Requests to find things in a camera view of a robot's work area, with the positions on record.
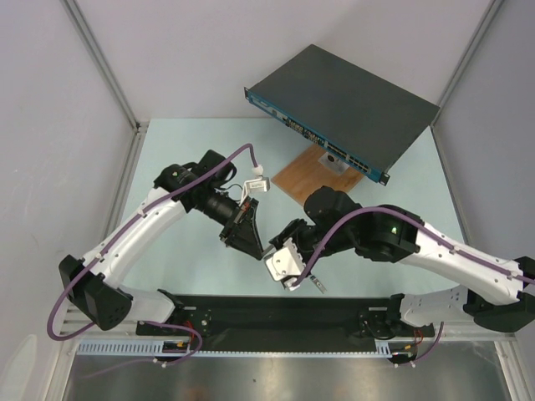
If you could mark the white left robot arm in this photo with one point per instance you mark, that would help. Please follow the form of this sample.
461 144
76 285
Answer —
93 282

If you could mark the SFP module near front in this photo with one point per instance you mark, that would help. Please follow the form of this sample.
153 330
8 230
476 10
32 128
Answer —
319 285

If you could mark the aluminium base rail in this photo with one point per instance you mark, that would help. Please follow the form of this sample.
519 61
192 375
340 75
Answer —
74 320

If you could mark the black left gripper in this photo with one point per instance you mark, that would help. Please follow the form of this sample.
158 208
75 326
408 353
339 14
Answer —
243 236

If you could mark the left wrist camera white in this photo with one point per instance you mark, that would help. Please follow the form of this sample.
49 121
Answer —
260 184

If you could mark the aluminium frame post right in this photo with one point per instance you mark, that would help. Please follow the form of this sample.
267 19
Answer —
476 39

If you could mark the metal switch stand bracket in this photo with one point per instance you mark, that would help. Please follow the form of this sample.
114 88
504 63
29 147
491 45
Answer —
332 163

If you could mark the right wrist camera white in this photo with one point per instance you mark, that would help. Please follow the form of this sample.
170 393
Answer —
285 265

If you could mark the aluminium frame post left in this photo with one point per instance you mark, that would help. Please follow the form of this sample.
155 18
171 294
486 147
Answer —
96 53

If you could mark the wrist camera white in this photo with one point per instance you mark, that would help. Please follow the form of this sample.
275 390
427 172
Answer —
285 265
260 184

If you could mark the black blue network switch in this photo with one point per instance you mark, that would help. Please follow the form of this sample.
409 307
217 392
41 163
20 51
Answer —
356 116

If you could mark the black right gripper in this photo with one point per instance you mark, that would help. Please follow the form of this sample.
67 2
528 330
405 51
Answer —
290 233

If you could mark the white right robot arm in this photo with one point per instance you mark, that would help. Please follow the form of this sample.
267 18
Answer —
488 291

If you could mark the wooden base board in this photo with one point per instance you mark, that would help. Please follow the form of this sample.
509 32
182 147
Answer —
304 175

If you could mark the aluminium frame post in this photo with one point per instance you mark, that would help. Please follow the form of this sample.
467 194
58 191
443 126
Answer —
476 39
96 53

